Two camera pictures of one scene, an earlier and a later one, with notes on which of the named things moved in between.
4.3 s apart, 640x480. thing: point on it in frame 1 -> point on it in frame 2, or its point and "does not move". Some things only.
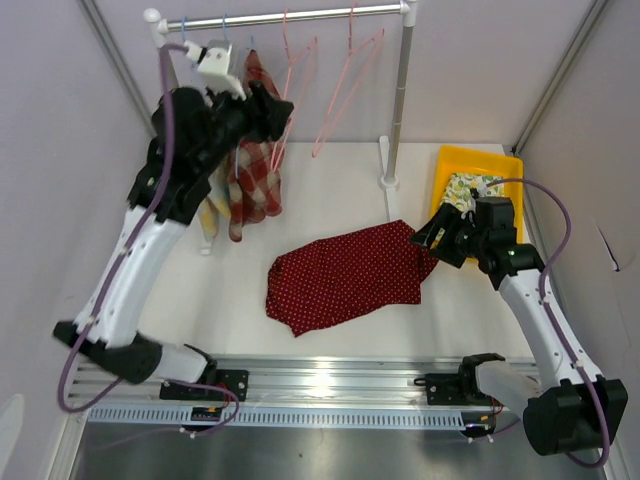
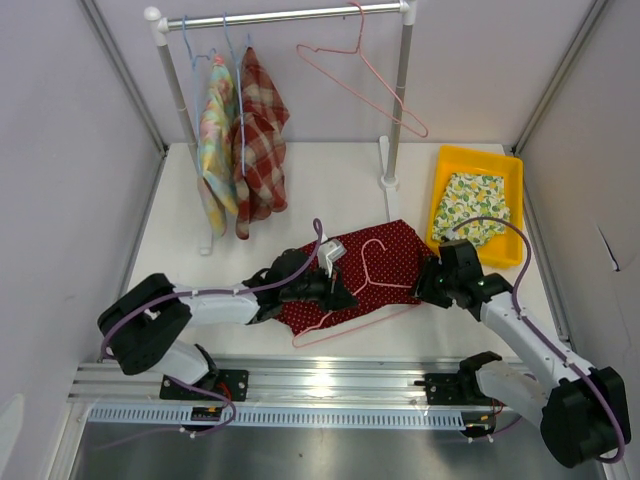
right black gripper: x=448 y=218 -> x=424 y=291
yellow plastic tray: x=490 y=161 does not move
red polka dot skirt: x=332 y=280 does not move
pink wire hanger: x=291 y=59 -> x=367 y=283
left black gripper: x=266 y=114 -> x=335 y=294
